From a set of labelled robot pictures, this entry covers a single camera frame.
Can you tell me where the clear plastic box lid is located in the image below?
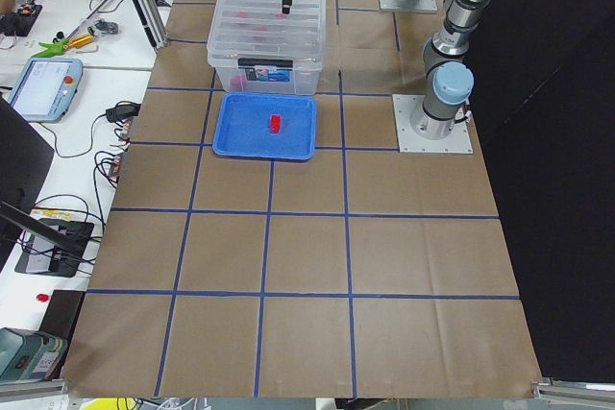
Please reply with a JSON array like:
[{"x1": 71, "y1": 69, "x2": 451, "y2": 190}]
[{"x1": 207, "y1": 0, "x2": 326, "y2": 64}]

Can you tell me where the clear plastic storage box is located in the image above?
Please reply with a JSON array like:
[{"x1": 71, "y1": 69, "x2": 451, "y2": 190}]
[{"x1": 208, "y1": 0, "x2": 329, "y2": 96}]

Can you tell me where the blue plastic tray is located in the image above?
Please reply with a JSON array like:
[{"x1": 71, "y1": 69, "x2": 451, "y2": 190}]
[{"x1": 212, "y1": 92, "x2": 317, "y2": 161}]

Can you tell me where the black power adapter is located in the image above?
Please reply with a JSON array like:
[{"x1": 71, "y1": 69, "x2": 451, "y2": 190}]
[{"x1": 105, "y1": 101, "x2": 141, "y2": 123}]

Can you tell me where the reacher grabber tool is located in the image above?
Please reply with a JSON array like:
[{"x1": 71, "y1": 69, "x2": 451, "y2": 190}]
[{"x1": 33, "y1": 0, "x2": 111, "y2": 58}]

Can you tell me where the teach pendant tablet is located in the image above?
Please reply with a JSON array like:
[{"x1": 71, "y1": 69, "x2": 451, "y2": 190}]
[{"x1": 8, "y1": 58, "x2": 84, "y2": 123}]

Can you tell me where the black monitor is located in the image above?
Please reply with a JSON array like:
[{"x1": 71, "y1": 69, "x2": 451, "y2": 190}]
[{"x1": 0, "y1": 97, "x2": 97, "y2": 257}]

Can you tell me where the black monitor stand base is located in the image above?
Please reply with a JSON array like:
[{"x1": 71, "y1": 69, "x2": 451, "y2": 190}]
[{"x1": 14, "y1": 218, "x2": 94, "y2": 277}]

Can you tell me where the black box latch handle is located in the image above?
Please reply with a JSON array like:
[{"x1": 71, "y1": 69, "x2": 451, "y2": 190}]
[{"x1": 237, "y1": 58, "x2": 293, "y2": 69}]

